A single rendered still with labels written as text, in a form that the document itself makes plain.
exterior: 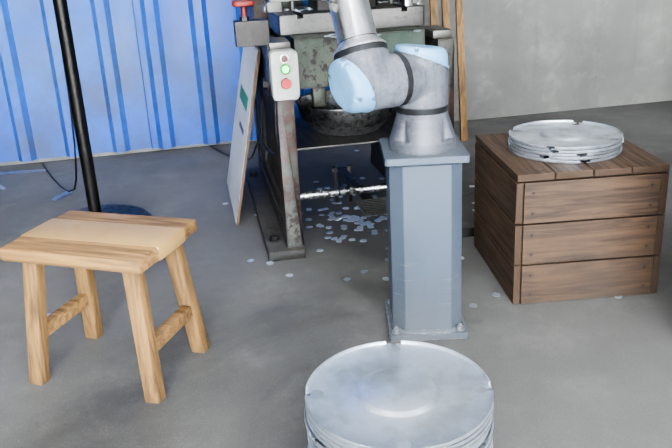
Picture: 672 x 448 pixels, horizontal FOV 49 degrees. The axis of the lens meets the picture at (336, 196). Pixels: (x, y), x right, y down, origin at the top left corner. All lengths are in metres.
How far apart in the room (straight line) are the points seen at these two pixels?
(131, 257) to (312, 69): 0.90
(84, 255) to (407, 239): 0.69
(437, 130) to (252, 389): 0.69
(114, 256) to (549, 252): 1.04
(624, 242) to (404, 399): 0.98
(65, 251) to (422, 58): 0.84
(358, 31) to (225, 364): 0.80
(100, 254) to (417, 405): 0.73
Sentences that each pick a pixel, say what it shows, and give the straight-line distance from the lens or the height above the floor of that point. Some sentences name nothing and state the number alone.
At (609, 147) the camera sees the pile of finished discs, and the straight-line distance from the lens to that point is 1.95.
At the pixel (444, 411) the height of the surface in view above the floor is 0.24.
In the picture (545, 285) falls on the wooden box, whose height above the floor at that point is 0.05.
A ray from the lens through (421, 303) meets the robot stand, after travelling 1.74.
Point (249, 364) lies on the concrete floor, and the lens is 1.72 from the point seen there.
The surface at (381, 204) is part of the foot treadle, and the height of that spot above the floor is 0.16.
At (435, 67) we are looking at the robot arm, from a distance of 1.60.
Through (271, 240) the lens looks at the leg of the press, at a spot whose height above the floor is 0.03.
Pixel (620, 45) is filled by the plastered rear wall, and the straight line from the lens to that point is 4.16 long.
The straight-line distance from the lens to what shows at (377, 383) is 1.19.
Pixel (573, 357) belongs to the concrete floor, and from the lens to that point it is 1.75.
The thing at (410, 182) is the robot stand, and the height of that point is 0.39.
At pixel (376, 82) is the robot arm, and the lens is 1.52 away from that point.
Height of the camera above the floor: 0.90
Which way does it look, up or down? 19 degrees down
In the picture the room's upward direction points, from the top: 3 degrees counter-clockwise
